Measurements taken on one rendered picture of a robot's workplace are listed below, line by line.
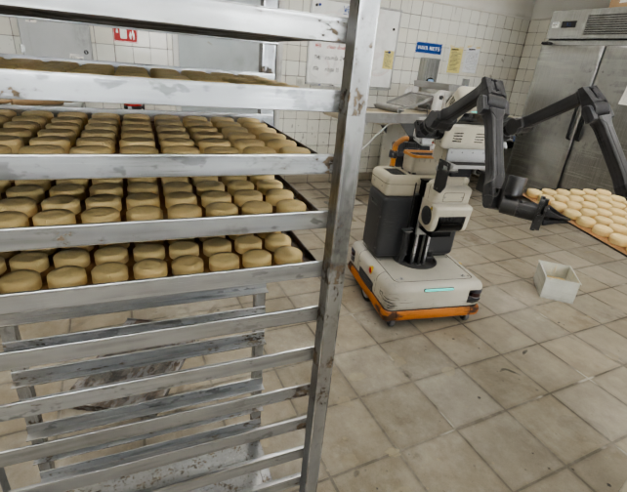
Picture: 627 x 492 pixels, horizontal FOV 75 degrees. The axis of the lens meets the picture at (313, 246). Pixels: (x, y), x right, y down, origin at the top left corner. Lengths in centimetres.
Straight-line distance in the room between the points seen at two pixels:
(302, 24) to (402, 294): 190
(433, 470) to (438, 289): 100
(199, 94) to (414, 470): 155
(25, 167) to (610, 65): 483
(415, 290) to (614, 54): 335
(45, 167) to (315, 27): 37
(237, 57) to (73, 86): 410
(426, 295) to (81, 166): 207
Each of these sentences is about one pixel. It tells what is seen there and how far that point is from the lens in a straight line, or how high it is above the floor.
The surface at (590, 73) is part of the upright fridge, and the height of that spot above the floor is 148.
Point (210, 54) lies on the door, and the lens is 456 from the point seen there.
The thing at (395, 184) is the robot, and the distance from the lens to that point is 240.
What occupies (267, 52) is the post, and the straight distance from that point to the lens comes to 101.
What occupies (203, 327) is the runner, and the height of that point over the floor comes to 97.
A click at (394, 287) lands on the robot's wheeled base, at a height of 27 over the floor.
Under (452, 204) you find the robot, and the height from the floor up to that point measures 74.
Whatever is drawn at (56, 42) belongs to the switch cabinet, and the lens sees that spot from 425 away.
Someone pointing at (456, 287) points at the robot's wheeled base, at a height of 25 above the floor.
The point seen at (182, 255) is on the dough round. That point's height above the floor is 105.
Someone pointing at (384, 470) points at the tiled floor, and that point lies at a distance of 176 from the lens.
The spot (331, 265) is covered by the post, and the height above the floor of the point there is 107.
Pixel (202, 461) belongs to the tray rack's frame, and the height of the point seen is 15.
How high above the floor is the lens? 137
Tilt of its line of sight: 24 degrees down
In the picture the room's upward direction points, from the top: 5 degrees clockwise
